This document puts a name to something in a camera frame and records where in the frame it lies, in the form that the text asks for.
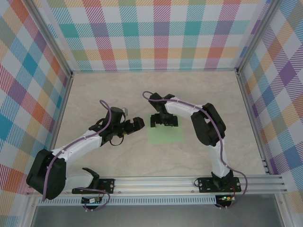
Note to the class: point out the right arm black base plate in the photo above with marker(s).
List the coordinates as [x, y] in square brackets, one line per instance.
[203, 185]

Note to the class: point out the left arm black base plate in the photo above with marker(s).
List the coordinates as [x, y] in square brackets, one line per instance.
[107, 185]

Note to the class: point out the light green paper sheet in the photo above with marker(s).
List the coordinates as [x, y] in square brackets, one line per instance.
[165, 136]

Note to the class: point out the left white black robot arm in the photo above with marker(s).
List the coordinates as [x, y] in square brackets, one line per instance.
[80, 144]

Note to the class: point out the aluminium table side rail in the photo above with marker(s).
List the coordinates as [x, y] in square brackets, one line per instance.
[66, 94]
[251, 118]

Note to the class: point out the circuit board with green light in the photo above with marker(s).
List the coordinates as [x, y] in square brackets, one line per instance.
[226, 198]

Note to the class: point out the small circuit board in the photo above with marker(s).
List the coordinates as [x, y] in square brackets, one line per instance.
[91, 200]

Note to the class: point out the long aluminium mounting rail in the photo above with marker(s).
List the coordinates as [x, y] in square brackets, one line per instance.
[154, 184]

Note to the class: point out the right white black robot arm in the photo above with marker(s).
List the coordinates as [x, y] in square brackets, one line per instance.
[180, 107]

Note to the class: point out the aluminium frame post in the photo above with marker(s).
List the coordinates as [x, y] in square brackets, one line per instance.
[258, 35]
[49, 35]

